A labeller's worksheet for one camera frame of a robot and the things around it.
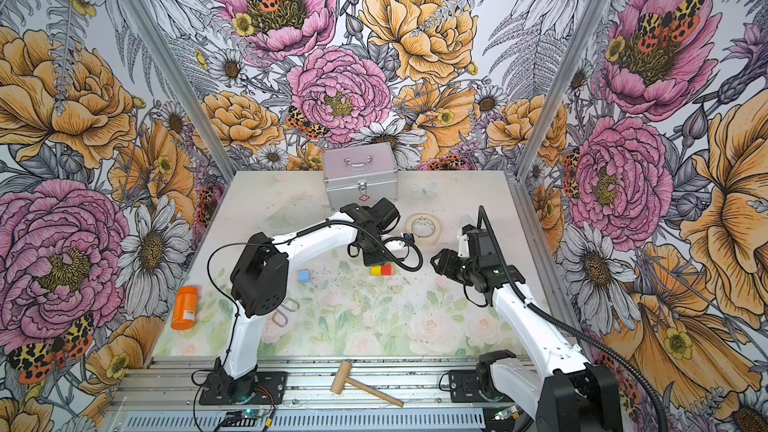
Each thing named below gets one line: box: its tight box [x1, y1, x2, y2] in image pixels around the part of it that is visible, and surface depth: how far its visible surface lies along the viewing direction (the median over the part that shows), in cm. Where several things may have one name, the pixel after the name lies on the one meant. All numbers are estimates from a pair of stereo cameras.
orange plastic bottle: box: [170, 285, 199, 331], surface depth 85 cm
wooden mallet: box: [330, 360, 405, 408], surface depth 76 cm
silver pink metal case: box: [322, 142, 398, 211], surface depth 108 cm
